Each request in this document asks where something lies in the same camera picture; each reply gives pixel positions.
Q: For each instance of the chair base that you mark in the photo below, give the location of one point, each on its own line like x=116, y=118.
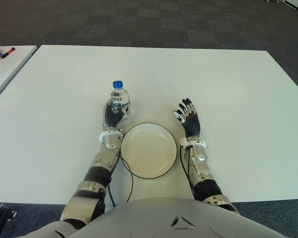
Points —
x=272, y=1

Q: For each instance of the clear water bottle blue cap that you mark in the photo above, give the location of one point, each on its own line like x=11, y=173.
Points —
x=119, y=95

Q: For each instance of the white plate black rim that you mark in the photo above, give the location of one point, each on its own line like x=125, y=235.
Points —
x=149, y=151

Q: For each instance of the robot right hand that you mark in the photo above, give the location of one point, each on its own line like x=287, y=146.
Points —
x=193, y=125

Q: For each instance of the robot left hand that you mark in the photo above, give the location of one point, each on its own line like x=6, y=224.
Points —
x=109, y=119

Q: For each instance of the black stand foot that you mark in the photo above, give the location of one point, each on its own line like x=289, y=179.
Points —
x=5, y=214

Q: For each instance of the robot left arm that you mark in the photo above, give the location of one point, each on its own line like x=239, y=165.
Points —
x=110, y=142

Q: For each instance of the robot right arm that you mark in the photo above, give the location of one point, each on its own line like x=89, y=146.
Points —
x=200, y=158

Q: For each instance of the grey robot torso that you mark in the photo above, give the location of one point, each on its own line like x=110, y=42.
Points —
x=178, y=218

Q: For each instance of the red black marker pen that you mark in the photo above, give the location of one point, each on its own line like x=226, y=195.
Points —
x=8, y=52

